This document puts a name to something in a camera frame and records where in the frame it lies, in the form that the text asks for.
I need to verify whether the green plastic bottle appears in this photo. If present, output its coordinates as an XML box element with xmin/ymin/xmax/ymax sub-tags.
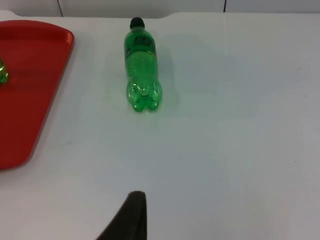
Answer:
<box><xmin>0</xmin><ymin>58</ymin><xmax>11</xmax><ymax>87</ymax></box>
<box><xmin>122</xmin><ymin>16</ymin><xmax>164</xmax><ymax>114</ymax></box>

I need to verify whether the red tray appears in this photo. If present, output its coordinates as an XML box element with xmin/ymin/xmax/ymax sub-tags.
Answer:
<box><xmin>0</xmin><ymin>19</ymin><xmax>75</xmax><ymax>172</ymax></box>

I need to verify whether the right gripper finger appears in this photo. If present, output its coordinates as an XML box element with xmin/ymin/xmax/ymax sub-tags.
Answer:
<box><xmin>96</xmin><ymin>190</ymin><xmax>148</xmax><ymax>240</ymax></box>

